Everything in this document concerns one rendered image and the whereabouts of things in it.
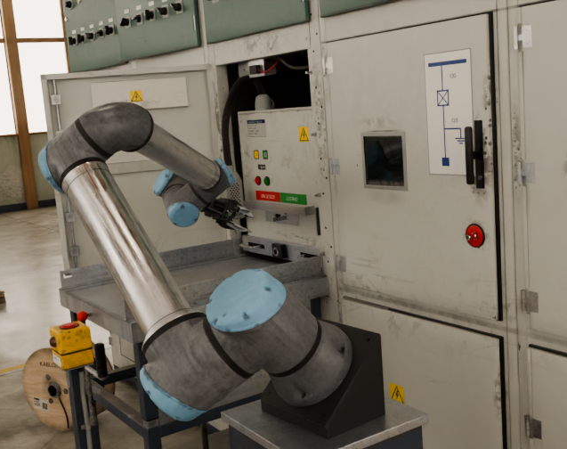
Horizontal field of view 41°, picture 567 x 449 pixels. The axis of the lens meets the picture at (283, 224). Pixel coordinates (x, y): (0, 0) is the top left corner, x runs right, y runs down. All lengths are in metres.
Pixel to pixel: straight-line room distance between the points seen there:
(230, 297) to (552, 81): 0.83
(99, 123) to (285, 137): 0.98
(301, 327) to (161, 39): 1.92
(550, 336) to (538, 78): 0.59
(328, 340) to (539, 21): 0.82
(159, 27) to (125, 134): 1.45
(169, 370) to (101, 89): 1.57
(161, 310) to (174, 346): 0.09
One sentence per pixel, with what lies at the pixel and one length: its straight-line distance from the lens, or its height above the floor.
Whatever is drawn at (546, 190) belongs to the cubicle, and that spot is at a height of 1.17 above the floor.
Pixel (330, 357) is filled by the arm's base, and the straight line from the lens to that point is 1.54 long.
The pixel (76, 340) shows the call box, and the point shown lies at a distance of 1.95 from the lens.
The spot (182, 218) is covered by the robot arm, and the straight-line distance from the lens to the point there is 2.29.
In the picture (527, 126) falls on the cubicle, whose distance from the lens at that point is 1.79.
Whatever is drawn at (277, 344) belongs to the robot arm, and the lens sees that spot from 1.47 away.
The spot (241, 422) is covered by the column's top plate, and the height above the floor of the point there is 0.75.
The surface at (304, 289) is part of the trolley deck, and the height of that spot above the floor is 0.83.
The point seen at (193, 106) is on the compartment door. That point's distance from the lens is 2.93.
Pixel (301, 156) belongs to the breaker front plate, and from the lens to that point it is 2.54.
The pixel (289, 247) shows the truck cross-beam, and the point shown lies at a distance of 2.65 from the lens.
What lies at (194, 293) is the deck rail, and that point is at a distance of 2.22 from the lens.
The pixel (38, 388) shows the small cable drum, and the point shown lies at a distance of 3.77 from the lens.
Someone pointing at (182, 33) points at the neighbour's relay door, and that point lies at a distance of 3.05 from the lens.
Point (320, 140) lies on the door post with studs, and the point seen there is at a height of 1.29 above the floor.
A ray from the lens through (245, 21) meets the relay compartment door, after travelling 2.66.
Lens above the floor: 1.40
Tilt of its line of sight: 9 degrees down
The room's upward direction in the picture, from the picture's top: 4 degrees counter-clockwise
